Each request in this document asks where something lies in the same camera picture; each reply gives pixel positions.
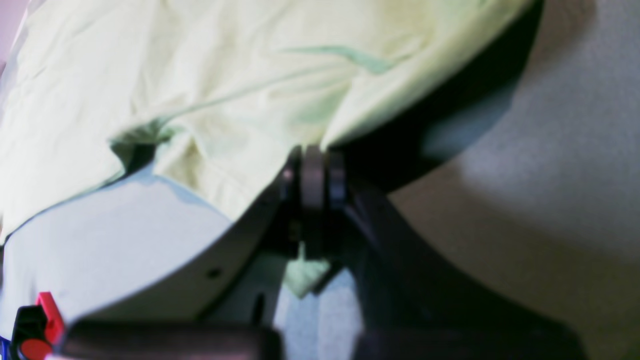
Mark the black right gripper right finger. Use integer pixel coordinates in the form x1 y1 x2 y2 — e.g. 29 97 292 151
327 152 586 360

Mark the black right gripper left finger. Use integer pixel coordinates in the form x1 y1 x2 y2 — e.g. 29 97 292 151
49 146 303 360

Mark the light yellow-green T-shirt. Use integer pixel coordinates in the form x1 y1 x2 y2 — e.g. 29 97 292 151
0 0 536 298

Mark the grey-green table cloth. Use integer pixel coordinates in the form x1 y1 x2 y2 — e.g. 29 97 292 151
1 0 639 360

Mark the blue orange clamp left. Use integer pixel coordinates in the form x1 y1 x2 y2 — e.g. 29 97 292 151
1 291 66 360

